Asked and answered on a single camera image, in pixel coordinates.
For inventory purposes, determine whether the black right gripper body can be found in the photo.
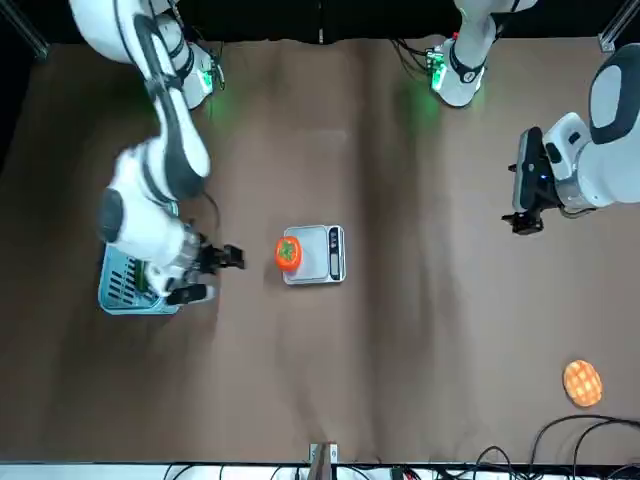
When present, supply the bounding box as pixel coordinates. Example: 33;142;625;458
193;233;212;276

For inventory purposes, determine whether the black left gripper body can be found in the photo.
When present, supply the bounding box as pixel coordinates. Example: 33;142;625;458
540;162;564;206

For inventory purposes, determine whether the orange-red toy tomato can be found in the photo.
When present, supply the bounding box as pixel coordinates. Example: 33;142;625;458
275;236;304;274

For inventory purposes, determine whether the silver digital kitchen scale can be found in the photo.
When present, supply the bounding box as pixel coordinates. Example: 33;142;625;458
282;224;347;287

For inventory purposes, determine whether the light blue plastic basket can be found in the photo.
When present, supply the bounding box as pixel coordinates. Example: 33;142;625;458
97;242;182;317

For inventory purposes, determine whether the round orange waffle bread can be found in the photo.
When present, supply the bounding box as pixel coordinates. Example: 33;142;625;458
562;359;604;409

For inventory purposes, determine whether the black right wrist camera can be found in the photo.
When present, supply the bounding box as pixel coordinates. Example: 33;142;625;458
166;283;220;307

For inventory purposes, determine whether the black base cable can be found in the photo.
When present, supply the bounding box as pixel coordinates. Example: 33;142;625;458
393;37;436;76

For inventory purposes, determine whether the aluminium frame post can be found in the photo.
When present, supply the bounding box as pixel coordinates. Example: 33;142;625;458
598;0;640;52
308;441;339;480
0;0;51;61

